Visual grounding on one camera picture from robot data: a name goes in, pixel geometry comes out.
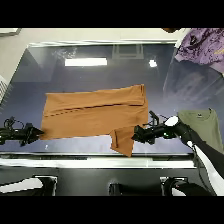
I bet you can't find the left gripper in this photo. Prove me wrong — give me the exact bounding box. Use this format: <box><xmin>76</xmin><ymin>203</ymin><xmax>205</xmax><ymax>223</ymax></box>
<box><xmin>18</xmin><ymin>122</ymin><xmax>45</xmax><ymax>148</ymax></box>

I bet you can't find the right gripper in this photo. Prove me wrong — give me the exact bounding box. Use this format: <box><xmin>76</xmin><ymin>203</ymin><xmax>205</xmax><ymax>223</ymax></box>
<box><xmin>131</xmin><ymin>124</ymin><xmax>158</xmax><ymax>145</ymax></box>

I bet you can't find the brown garment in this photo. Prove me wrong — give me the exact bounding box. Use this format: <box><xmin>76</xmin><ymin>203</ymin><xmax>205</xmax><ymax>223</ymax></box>
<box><xmin>39</xmin><ymin>83</ymin><xmax>150</xmax><ymax>158</ymax></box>

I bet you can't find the purple patterned garment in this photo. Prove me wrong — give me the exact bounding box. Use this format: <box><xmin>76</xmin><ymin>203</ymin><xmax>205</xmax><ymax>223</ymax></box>
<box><xmin>174</xmin><ymin>28</ymin><xmax>224</xmax><ymax>75</ymax></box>

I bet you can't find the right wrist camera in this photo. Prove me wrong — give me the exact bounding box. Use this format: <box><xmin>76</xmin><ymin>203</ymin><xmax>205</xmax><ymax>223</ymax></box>
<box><xmin>148</xmin><ymin>110</ymin><xmax>161</xmax><ymax>126</ymax></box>

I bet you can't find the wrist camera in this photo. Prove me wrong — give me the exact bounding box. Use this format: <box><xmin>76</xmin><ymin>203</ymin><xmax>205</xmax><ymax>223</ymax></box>
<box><xmin>3</xmin><ymin>116</ymin><xmax>18</xmax><ymax>130</ymax></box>
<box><xmin>148</xmin><ymin>110</ymin><xmax>161</xmax><ymax>126</ymax></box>

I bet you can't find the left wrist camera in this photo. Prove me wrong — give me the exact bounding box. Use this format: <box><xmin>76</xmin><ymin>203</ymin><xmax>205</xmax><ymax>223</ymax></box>
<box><xmin>3</xmin><ymin>116</ymin><xmax>18</xmax><ymax>130</ymax></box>

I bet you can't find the silver frame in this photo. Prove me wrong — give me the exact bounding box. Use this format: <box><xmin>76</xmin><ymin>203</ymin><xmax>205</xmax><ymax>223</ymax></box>
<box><xmin>0</xmin><ymin>156</ymin><xmax>198</xmax><ymax>197</ymax></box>

